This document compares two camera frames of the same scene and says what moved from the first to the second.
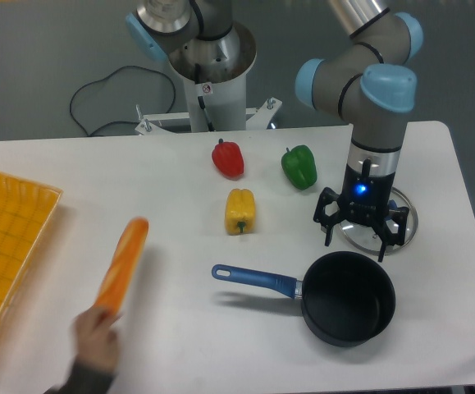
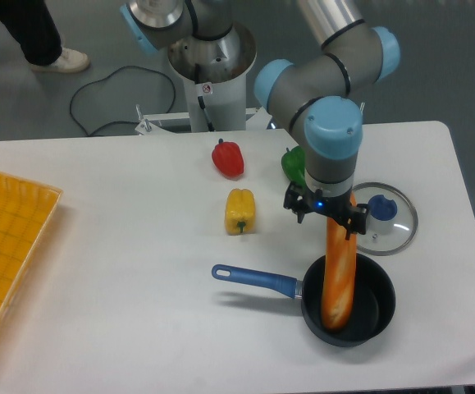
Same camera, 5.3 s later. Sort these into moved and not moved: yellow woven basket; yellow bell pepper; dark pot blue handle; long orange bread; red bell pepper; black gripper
Moved: long orange bread; black gripper
Not moved: red bell pepper; yellow woven basket; dark pot blue handle; yellow bell pepper
